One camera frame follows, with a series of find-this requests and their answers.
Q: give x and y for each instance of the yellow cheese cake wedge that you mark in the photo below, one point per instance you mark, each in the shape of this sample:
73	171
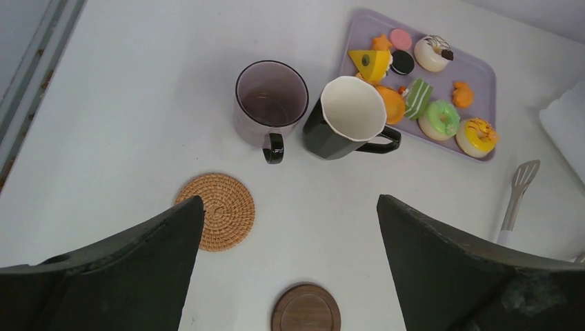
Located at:
372	65

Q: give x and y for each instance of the dark wooden round coaster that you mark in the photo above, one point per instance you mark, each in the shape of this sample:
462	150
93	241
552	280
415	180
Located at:
306	306

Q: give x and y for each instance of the pink macaron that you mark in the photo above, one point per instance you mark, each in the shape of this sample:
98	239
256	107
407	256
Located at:
400	39

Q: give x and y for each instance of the aluminium frame post left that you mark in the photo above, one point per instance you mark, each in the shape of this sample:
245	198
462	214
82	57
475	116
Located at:
34	36

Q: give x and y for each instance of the purple mug black handle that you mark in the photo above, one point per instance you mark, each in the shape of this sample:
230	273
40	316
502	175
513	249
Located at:
271	97

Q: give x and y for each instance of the steel white serving tongs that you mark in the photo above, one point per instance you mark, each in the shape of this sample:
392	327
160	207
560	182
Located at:
522	178

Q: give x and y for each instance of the yellow frosted donut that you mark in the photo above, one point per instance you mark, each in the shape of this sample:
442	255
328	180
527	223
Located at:
476	137

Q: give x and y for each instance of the white three tier stand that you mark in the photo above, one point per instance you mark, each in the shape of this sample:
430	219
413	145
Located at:
563	121

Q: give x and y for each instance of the lavender serving tray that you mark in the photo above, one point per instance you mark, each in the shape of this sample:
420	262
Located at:
367	24

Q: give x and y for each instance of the orange star cookie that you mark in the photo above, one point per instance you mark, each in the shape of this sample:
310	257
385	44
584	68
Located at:
381	43

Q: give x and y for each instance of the woven rattan coaster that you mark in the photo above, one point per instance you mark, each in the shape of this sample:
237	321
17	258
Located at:
229	210

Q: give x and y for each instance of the green striped cake slice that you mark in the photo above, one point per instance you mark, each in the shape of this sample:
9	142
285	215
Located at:
417	96

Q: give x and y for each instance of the white chocolate drizzled donut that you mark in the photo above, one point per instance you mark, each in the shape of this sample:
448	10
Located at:
433	53

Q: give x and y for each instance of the orange egg tart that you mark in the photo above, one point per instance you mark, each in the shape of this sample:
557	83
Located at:
394	104

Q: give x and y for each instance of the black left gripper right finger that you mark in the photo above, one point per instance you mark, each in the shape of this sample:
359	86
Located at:
448	279

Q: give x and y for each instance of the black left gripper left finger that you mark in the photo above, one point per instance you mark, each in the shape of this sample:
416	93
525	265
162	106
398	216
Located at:
136	279

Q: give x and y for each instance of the orange bear cookie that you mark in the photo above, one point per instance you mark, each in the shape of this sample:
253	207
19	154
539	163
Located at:
463	95

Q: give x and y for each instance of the black sandwich cookie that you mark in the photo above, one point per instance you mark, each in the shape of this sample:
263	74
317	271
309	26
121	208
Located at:
403	63

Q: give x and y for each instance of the black mug white inside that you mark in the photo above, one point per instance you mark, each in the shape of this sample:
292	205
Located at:
349	115

